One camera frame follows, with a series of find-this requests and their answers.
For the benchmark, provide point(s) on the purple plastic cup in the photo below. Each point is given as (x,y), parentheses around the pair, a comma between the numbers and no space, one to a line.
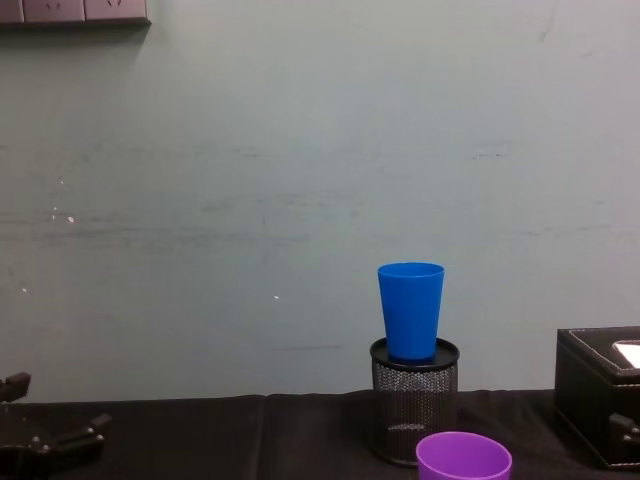
(462,457)

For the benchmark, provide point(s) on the blue plastic cup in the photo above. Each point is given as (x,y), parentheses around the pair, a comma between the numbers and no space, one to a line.
(411,310)

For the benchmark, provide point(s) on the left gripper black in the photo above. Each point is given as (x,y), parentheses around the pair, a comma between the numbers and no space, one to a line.
(17,462)

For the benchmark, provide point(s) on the black table cloth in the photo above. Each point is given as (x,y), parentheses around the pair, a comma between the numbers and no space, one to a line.
(225,440)

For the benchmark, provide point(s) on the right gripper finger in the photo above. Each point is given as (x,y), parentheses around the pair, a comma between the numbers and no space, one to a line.
(627,432)

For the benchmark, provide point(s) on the white wall socket plate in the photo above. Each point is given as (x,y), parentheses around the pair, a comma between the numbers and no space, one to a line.
(115,8)
(54,9)

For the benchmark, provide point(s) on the black leather tissue box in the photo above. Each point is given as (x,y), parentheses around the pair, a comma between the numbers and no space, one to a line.
(585,385)

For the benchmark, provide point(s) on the white tissue paper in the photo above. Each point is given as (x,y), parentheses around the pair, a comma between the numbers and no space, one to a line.
(630,352)

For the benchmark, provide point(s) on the black mesh pen holder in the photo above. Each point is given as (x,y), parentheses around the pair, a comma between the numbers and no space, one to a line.
(412,395)

